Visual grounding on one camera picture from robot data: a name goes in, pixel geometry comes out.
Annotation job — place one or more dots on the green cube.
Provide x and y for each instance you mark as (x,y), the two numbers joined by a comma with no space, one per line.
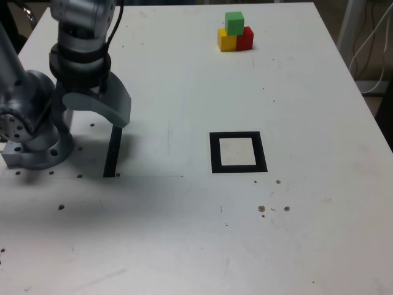
(235,23)

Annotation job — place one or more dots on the white furniture leg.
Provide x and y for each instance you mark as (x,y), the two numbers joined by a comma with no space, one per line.
(345,27)

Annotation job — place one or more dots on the red cube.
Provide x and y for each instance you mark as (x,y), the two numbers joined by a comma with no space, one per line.
(246,40)

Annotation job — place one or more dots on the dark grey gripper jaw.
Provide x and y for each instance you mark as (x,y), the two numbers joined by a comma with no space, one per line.
(119,98)

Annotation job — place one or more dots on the black tape strip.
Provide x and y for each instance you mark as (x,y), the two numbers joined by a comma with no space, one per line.
(111,153)

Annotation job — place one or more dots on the chrome tube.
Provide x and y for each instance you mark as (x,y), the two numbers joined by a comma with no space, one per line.
(30,15)

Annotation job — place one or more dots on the yellow cube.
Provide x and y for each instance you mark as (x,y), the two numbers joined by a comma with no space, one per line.
(226,43)

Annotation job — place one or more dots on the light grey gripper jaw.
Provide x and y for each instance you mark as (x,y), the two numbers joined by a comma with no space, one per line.
(92,104)

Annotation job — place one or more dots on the black tape square outline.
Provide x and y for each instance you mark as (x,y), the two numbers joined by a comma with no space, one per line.
(236,169)

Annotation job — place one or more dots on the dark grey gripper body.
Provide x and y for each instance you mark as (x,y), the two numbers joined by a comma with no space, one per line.
(80,86)

